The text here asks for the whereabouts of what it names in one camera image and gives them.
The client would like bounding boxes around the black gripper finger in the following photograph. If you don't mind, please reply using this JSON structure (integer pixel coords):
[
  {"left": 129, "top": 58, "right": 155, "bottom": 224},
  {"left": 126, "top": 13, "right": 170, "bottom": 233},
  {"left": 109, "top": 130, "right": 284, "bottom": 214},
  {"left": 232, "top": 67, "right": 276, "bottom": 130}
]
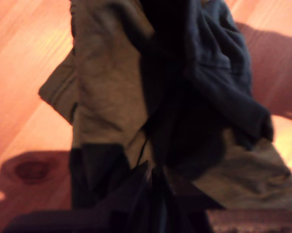
[
  {"left": 160, "top": 167, "right": 226, "bottom": 212},
  {"left": 92, "top": 160, "right": 153, "bottom": 212}
]

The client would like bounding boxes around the dark green underwear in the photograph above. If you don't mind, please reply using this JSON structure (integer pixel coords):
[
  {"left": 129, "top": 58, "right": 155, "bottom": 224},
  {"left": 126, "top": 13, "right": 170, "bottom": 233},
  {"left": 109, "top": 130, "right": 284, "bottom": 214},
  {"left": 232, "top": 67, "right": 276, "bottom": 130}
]
[{"left": 38, "top": 0, "right": 292, "bottom": 212}]

